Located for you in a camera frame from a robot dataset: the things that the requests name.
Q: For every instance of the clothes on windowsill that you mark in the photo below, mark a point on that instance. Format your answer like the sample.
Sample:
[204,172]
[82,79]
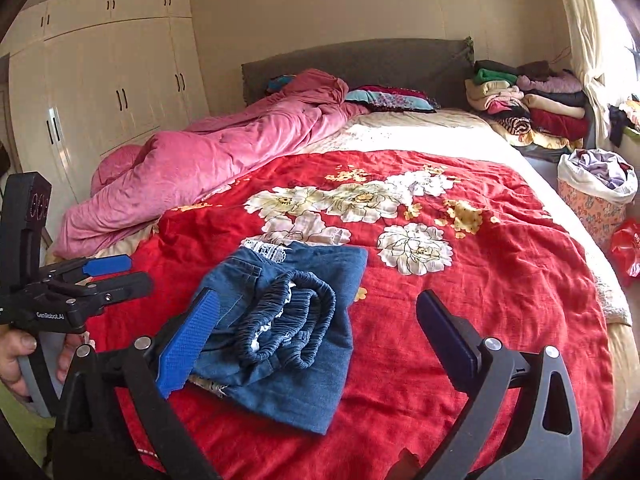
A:
[625,120]

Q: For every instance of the green clothing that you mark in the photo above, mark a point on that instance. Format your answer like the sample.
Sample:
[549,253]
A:
[20,425]

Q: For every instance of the cream curtain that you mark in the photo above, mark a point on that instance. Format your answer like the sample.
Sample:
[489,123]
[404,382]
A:
[585,35]

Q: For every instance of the lilac garment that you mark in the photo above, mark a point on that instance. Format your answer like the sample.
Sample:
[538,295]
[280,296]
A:
[600,167]

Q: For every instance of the dark grey headboard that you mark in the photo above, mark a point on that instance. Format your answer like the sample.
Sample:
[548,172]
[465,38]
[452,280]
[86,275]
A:
[375,60]

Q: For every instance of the blue denim pants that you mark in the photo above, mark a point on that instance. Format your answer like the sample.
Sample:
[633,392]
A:
[310,370]

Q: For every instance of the pile of folded clothes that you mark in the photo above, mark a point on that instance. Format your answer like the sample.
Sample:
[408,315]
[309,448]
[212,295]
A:
[545,110]

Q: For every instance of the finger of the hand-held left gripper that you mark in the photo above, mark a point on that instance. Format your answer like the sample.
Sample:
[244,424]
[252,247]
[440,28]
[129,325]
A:
[107,264]
[125,287]

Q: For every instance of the red floral blanket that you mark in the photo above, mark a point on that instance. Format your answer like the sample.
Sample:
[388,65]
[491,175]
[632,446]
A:
[475,285]

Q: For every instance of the colourful patterned pillow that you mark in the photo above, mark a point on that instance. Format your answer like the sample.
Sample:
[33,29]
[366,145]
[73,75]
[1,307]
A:
[395,99]

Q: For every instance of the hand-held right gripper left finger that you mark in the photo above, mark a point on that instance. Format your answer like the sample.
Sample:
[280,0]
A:
[187,345]

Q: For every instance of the teal patterned pillow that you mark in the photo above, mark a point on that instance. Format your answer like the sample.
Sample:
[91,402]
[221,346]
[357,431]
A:
[280,83]

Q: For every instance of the red plastic bag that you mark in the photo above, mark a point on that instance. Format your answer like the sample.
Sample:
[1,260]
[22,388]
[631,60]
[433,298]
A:
[627,255]

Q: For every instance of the cream wardrobe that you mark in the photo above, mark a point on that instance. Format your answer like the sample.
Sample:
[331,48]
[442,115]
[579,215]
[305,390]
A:
[100,95]

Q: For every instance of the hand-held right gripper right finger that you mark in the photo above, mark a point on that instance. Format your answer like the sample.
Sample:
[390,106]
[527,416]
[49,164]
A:
[450,345]

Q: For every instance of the floral laundry basket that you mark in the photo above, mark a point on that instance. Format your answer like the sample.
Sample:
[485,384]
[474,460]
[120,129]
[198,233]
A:
[585,210]

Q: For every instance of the pink quilt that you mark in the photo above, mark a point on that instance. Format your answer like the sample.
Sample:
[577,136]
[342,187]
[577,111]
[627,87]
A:
[200,160]

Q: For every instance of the person's left hand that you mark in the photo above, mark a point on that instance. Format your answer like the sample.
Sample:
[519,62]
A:
[12,360]

